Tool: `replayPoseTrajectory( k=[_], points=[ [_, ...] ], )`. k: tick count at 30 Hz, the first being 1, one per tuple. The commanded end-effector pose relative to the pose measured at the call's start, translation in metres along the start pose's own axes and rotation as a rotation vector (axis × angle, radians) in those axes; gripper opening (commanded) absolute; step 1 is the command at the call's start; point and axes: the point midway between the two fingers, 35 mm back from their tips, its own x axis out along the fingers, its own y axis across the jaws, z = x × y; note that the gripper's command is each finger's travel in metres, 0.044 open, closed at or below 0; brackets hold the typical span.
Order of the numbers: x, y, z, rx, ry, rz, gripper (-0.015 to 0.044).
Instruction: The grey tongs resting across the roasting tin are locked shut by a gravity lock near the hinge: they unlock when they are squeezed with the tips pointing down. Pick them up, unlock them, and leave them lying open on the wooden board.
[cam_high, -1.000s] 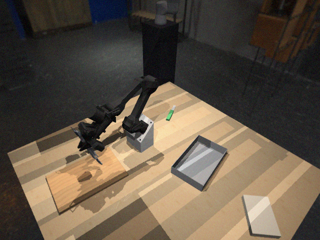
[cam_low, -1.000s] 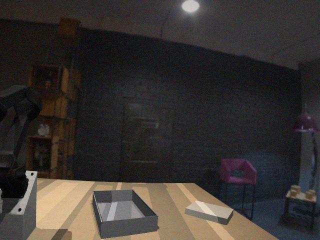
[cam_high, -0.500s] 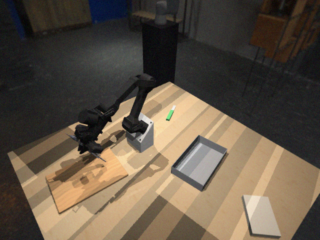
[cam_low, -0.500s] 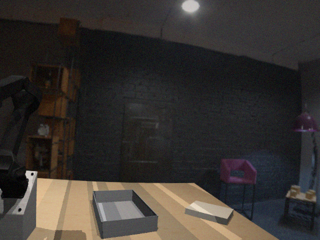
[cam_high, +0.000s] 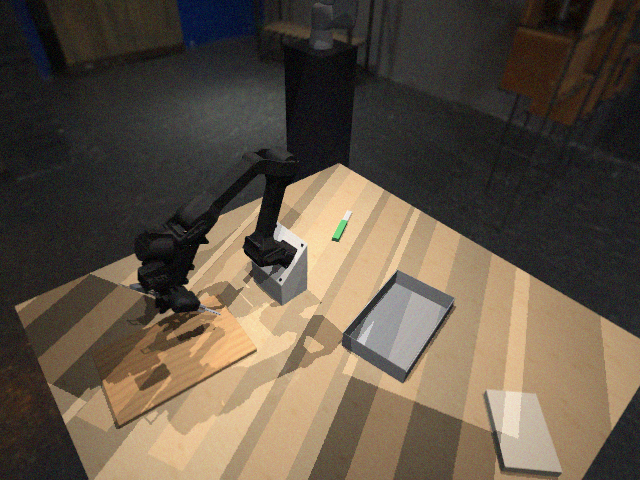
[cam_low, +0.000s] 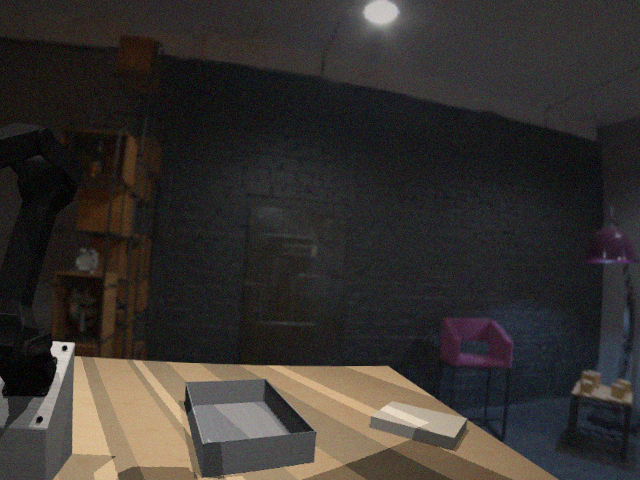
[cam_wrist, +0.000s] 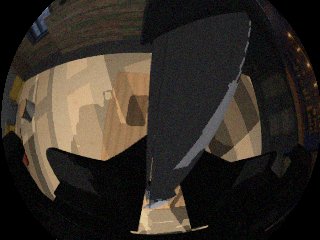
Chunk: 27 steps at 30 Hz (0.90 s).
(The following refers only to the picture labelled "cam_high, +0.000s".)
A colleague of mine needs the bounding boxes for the wooden board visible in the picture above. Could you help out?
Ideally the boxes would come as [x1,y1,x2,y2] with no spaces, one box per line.
[91,294,257,428]

